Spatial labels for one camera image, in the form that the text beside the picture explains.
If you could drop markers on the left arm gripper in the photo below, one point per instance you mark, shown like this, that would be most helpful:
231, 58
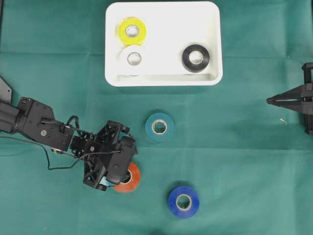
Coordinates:
96, 151

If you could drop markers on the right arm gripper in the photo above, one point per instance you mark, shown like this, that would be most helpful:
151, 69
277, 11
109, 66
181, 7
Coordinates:
278, 100

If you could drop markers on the red tape roll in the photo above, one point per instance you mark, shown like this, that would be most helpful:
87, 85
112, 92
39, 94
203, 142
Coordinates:
132, 183

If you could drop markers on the white tape roll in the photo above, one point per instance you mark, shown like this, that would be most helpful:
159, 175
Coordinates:
133, 56

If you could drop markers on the black tape roll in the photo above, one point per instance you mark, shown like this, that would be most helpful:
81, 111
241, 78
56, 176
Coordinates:
191, 67

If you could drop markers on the yellow tape roll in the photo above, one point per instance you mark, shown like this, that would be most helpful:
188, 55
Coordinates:
132, 31

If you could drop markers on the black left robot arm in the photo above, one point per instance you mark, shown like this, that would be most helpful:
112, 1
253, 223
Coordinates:
36, 122

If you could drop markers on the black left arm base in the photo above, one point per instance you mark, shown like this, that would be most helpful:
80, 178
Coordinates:
5, 92

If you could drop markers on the teal green tape roll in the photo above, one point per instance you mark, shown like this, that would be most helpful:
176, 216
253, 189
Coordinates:
160, 127

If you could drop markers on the blue tape roll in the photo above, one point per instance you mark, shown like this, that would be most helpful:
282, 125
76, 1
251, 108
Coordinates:
194, 202

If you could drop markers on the white plastic tray case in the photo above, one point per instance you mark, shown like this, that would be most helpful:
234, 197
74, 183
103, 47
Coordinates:
171, 27

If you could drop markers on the green table cloth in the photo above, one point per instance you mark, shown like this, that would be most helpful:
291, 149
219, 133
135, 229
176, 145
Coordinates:
253, 174

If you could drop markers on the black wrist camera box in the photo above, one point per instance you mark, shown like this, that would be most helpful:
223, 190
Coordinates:
119, 163

